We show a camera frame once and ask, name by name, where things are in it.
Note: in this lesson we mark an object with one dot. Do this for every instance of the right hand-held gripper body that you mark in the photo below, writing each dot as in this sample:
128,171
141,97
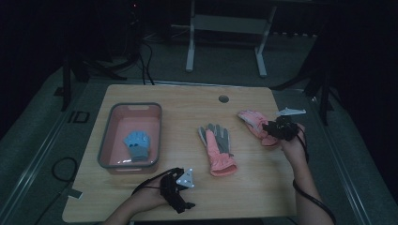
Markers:
286,128

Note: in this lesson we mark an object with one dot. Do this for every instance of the round table grommet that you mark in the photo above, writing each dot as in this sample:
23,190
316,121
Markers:
223,99

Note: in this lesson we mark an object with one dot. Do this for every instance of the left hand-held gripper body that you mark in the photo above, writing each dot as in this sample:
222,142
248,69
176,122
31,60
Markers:
172,190

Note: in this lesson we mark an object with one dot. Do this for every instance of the person's right hand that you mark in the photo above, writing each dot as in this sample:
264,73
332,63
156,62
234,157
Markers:
294,150

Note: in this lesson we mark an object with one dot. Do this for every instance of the person's left hand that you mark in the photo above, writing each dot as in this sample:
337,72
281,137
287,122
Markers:
150,197

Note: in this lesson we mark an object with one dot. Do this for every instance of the black metal stand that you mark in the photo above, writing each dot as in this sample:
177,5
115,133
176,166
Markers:
66,81
324,100

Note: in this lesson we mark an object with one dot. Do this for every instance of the blue knit glove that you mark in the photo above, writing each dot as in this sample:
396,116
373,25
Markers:
137,143

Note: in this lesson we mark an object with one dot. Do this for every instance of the white desk frame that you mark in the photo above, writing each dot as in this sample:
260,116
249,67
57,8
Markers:
225,23

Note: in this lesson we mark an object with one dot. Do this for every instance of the pink plastic basket grey rim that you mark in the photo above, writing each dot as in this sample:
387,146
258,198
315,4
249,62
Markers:
125,115

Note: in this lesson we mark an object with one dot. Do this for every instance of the pink padded glove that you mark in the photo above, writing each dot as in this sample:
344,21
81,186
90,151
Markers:
219,156
253,120

